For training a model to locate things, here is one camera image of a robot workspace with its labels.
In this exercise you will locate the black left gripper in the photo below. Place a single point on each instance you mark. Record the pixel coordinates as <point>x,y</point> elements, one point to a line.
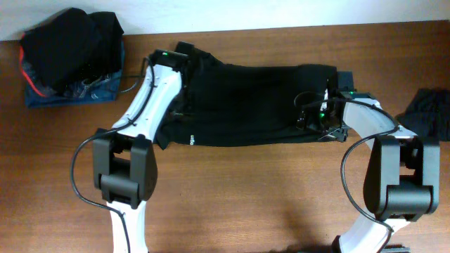
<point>181,111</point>

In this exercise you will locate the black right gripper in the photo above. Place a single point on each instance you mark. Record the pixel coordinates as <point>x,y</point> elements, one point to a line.
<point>340,134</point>

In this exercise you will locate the black t-shirt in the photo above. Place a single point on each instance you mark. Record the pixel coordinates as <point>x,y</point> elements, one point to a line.
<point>234,105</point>

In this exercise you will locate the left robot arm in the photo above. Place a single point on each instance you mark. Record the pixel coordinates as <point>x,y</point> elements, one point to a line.
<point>125,169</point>

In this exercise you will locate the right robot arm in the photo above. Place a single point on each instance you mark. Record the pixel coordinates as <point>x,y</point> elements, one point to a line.
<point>402,178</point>

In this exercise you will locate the folded blue jeans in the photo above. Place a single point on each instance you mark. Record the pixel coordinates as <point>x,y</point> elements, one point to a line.
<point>91,90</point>

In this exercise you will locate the crumpled dark navy garment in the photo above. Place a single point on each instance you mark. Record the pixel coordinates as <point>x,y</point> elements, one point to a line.
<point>428,114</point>

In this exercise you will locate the folded black garment on pile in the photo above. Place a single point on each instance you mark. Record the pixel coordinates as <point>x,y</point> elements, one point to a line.
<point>74,46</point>

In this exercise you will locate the grey garment with pink trim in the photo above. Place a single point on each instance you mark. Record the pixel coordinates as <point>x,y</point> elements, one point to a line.
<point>31,75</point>

